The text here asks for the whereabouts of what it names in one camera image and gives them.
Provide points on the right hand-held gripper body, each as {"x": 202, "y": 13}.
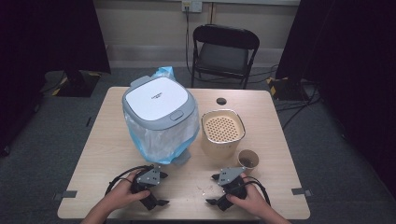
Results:
{"x": 229, "y": 176}

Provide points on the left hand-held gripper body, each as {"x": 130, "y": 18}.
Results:
{"x": 149, "y": 177}

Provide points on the brown paper cup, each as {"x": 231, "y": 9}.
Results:
{"x": 248, "y": 160}

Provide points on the beige bucket with strainer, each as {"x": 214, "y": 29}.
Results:
{"x": 221, "y": 128}

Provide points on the person's left hand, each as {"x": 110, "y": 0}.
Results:
{"x": 121, "y": 194}

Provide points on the person's right hand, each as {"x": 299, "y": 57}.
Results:
{"x": 253, "y": 200}

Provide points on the white trash bin with bag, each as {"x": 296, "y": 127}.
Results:
{"x": 162, "y": 143}

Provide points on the grey tape strip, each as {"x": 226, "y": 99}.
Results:
{"x": 67, "y": 194}
{"x": 301, "y": 191}

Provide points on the black stand base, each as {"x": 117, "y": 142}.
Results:
{"x": 288, "y": 88}
{"x": 77, "y": 84}

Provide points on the black folding chair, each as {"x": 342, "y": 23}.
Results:
{"x": 224, "y": 53}

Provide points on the black curtain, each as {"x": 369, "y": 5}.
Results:
{"x": 46, "y": 40}
{"x": 348, "y": 62}

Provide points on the white wall outlet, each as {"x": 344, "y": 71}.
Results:
{"x": 192, "y": 6}

